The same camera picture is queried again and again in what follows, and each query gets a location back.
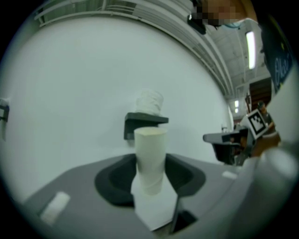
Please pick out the small ceiling light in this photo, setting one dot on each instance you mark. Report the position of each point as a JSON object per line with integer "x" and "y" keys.
{"x": 236, "y": 103}

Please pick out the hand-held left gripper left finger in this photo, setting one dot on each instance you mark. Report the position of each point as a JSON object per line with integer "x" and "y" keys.
{"x": 81, "y": 186}

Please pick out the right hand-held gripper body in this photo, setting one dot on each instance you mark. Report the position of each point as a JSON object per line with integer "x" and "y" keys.
{"x": 254, "y": 124}

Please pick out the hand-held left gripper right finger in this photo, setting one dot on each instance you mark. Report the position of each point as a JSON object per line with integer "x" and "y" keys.
{"x": 205, "y": 191}

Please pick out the small black wall paper holder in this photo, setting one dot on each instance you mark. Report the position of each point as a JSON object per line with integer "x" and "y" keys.
{"x": 3, "y": 114}

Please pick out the white toilet paper roll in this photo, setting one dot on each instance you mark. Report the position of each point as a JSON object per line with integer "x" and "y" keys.
{"x": 150, "y": 102}

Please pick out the person's right forearm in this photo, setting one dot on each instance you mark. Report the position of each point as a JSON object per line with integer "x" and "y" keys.
{"x": 268, "y": 143}

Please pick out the long ceiling light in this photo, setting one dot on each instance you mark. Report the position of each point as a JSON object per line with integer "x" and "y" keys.
{"x": 250, "y": 50}

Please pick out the brown wooden structure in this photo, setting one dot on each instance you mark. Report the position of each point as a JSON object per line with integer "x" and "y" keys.
{"x": 259, "y": 91}

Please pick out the person's black printed t-shirt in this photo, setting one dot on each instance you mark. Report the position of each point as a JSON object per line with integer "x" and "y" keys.
{"x": 280, "y": 63}

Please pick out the person's head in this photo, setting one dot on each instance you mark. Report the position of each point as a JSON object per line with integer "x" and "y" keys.
{"x": 222, "y": 11}

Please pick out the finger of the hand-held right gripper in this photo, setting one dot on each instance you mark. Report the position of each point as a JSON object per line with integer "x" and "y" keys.
{"x": 222, "y": 138}
{"x": 225, "y": 152}

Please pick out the cardboard paper roll core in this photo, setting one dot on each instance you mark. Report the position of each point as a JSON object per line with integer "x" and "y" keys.
{"x": 150, "y": 158}

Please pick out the black head-worn camera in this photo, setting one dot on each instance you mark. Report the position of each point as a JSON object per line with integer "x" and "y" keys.
{"x": 197, "y": 23}

